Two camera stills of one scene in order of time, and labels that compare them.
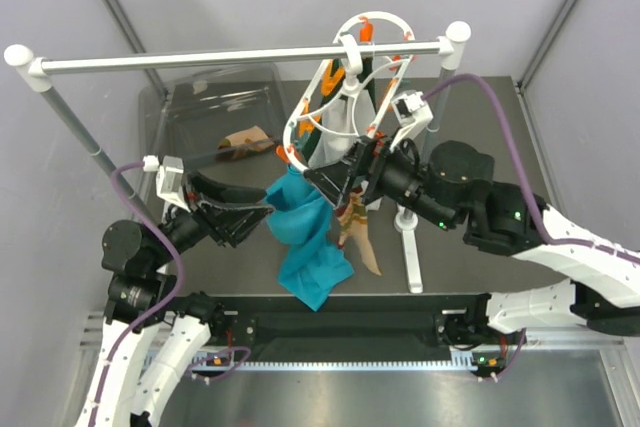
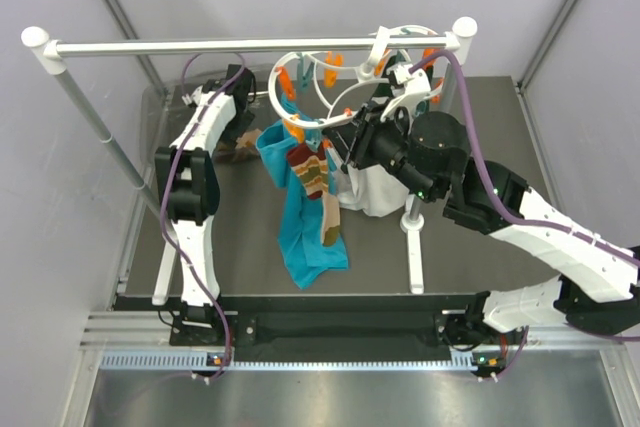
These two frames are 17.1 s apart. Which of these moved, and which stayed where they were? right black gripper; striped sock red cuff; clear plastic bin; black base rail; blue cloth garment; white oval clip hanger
Moved: blue cloth garment; striped sock red cuff; white oval clip hanger; right black gripper
Stayed: black base rail; clear plastic bin
